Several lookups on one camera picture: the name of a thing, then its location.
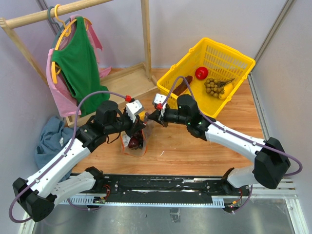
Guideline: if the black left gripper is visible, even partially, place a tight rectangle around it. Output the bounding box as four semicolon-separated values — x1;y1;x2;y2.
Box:
105;110;146;138

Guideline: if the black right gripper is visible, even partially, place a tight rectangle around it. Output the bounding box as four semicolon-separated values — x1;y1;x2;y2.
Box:
148;105;190;128

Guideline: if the clear zip bag orange zipper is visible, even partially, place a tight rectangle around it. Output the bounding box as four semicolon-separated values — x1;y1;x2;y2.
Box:
119;111;154;157

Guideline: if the yellow bell pepper toy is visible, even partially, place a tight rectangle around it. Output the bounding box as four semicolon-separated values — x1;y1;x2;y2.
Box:
139;111;149;121

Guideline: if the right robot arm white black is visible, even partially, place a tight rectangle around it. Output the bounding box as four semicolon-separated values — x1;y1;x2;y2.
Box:
148;94;291;195

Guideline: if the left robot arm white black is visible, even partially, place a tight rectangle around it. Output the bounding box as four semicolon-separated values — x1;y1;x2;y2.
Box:
13;100;145;222

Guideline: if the green tank top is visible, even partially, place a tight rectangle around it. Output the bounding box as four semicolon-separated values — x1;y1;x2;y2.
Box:
52;17;108;103

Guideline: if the wooden clothes rack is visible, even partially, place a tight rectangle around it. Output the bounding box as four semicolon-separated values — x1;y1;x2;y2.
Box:
0;0;157;127

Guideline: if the red apple toy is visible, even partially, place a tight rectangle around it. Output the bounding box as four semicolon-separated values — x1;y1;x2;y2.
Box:
195;67;209;80

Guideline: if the tan longan bunch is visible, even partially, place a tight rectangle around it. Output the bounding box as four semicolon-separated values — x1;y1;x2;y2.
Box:
204;78;234;99

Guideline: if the yellow plastic basket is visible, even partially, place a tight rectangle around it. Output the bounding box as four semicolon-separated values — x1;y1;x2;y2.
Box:
157;38;255;118

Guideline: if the pink garment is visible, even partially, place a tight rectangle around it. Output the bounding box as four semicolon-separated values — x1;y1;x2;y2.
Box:
46;14;112;117

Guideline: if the blue cloth heap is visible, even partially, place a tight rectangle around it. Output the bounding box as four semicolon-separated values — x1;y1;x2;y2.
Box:
35;116;74;169

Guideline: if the yellow clothes hanger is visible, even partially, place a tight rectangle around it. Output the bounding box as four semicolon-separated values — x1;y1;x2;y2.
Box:
51;4;77;84

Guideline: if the teal clothes hanger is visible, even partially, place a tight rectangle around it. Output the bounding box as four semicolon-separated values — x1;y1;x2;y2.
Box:
47;6;63;48

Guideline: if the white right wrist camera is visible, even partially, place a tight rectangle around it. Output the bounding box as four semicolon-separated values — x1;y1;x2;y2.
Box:
152;93;167;110

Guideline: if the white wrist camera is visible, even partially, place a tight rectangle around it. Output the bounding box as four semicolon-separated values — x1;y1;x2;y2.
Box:
152;93;167;110
126;100;144;123

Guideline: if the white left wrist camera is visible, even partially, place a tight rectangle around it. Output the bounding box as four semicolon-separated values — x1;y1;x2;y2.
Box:
126;100;144;123

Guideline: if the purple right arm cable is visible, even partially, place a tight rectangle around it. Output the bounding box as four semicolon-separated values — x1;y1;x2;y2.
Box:
160;76;303;177

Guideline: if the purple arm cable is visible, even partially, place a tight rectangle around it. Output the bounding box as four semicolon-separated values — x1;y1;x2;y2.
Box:
8;90;134;224
160;76;303;177

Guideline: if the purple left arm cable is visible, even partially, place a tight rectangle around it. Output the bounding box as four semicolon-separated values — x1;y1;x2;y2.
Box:
8;90;134;224

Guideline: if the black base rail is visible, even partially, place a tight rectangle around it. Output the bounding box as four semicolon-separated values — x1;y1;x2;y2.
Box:
63;174;250;208

